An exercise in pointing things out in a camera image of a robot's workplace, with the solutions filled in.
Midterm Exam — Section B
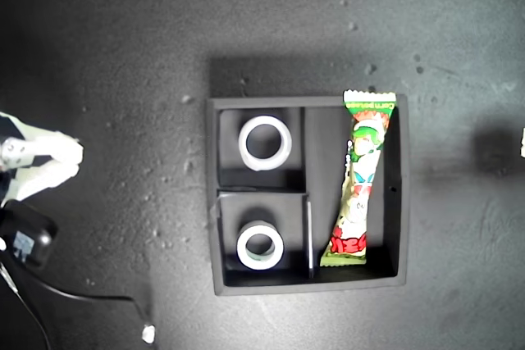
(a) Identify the black tray with wells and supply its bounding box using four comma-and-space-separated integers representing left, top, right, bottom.
206, 93, 410, 298

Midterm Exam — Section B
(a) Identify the black camera box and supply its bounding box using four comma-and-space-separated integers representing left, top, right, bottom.
0, 199, 59, 270

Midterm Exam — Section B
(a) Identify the white tape roll green core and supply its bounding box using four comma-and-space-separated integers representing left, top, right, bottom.
235, 220, 285, 271

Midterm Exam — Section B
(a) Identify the plain white tape roll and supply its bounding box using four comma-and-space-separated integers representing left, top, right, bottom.
238, 115, 294, 173

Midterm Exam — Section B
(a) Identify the thin grey cable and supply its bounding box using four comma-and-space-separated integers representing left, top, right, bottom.
0, 263, 53, 350

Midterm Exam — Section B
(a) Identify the black camera cable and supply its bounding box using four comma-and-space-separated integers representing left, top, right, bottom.
0, 255, 158, 345

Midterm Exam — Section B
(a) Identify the green red snack bar wrapper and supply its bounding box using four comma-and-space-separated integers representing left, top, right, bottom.
319, 89, 399, 268

